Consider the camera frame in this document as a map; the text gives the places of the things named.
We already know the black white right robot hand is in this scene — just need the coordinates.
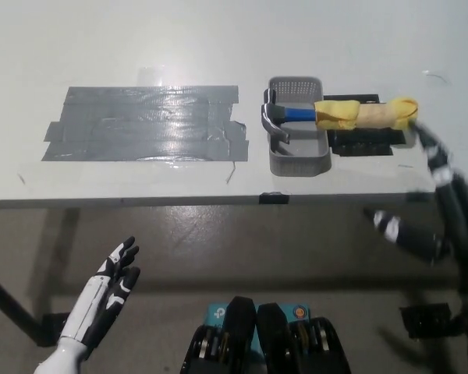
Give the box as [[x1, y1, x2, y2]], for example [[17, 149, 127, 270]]
[[364, 121, 468, 274]]

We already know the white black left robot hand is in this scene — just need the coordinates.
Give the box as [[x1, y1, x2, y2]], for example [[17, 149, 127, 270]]
[[60, 235, 142, 351]]

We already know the hammer with yellow handle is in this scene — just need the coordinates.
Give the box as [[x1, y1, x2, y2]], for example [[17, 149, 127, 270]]
[[260, 88, 420, 148]]

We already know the black diagonal table leg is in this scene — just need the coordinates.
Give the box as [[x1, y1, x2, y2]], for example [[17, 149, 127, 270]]
[[0, 266, 51, 346]]

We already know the teal router box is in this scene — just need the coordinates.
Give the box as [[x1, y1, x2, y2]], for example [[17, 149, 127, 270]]
[[206, 302, 312, 351]]

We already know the grey perforated plastic basket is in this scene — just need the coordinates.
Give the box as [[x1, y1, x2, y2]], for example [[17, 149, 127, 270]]
[[268, 76, 333, 176]]

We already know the grey duct tape patch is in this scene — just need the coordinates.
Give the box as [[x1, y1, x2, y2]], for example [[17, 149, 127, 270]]
[[41, 84, 250, 164]]

